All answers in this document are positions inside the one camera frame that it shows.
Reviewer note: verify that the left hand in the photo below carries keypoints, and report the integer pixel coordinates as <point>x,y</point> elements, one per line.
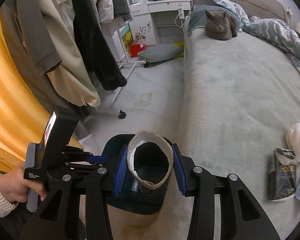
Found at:
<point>15,188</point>

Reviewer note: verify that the grey knit sweater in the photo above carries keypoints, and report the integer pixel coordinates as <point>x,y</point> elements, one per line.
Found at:
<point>28,39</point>

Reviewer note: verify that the red box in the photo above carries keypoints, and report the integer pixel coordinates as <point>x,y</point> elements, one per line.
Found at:
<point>136,48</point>

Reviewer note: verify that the beige hanging coat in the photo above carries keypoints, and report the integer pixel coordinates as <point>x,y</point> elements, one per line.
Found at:
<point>70,79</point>

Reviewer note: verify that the grey floor cushion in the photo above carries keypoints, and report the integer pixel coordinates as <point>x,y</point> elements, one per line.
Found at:
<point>162,52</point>

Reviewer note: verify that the white vanity dresser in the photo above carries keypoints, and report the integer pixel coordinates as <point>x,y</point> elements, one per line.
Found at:
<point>158,21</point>

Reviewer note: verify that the yellow painting canvas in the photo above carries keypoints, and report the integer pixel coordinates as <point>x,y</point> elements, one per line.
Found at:
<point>127,38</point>

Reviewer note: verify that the cardboard tape roll core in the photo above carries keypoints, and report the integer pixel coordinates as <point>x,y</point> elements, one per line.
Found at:
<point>150,159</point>

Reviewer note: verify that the white crumpled sock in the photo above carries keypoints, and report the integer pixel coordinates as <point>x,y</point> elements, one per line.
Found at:
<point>293,140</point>

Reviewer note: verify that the black snack bag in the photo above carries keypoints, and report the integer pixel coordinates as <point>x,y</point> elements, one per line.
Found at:
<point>282,175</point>

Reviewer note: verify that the grey cat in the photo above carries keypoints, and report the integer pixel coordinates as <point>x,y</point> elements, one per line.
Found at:
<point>220,25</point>

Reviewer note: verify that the black hanging garment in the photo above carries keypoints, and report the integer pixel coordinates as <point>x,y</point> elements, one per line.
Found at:
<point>92,45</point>

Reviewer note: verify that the white clothes rack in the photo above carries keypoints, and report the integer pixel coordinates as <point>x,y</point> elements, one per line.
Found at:
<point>128,62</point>

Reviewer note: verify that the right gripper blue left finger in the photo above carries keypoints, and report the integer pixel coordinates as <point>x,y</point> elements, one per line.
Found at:
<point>121,170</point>

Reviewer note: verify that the dark green trash bin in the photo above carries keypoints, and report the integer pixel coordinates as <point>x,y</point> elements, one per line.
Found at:
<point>134,197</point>

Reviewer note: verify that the blue cloud pattern blanket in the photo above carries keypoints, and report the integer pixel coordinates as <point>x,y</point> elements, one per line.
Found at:
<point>271,30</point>

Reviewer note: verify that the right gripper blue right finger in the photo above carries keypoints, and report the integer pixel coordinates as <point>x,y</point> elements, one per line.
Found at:
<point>179,170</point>

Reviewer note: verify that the grey bed with headboard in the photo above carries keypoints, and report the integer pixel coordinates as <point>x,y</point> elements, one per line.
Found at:
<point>239,99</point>

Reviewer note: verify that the blue grey pillow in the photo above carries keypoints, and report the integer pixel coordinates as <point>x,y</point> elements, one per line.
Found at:
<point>197,18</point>

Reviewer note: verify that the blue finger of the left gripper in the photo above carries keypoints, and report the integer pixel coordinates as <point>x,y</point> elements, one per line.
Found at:
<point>97,159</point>

